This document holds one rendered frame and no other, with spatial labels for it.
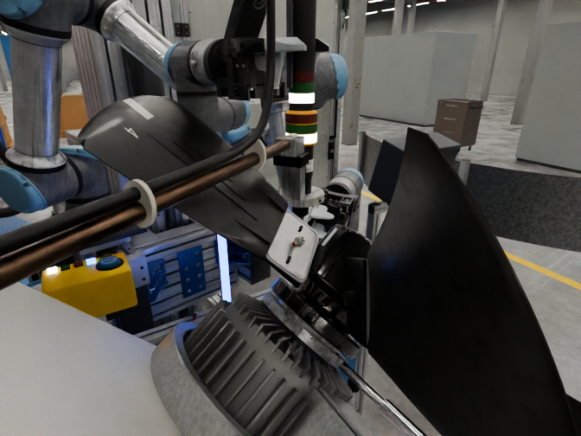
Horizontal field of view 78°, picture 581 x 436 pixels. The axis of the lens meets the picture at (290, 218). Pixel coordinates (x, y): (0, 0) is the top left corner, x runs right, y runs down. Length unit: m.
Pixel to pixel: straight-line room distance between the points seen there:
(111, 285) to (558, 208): 2.13
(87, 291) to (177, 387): 0.45
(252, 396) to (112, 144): 0.29
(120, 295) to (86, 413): 0.52
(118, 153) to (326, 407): 0.33
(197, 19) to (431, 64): 8.40
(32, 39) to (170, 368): 0.68
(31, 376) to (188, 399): 0.14
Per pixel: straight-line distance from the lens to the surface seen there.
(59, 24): 0.90
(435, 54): 10.31
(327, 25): 2.79
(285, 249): 0.45
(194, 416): 0.42
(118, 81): 1.29
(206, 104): 0.70
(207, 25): 2.37
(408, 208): 0.25
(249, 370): 0.43
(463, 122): 7.32
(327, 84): 0.99
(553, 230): 2.41
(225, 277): 0.95
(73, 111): 9.69
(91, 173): 1.09
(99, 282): 0.83
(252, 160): 0.37
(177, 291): 1.31
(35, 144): 0.97
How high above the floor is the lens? 1.46
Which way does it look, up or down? 23 degrees down
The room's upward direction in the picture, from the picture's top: straight up
